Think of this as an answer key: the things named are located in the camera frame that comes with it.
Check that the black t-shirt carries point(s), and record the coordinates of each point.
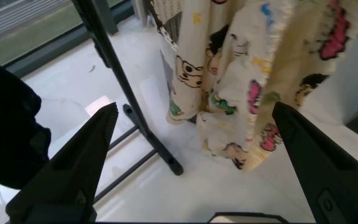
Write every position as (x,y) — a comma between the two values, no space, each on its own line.
(5,130)

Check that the window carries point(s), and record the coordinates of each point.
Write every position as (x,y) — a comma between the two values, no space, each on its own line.
(26,34)

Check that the white laundry basket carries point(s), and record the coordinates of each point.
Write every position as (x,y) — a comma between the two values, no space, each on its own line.
(166,9)

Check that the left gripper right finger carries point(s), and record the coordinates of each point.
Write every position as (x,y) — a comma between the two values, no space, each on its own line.
(328,174)

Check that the cream printed garment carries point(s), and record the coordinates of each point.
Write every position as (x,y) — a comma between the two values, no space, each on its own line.
(244,77)

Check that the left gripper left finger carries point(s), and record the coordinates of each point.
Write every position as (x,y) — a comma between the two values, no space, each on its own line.
(70,180)

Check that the black clothes rack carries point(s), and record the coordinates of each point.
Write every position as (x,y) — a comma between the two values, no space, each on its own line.
(110,56)

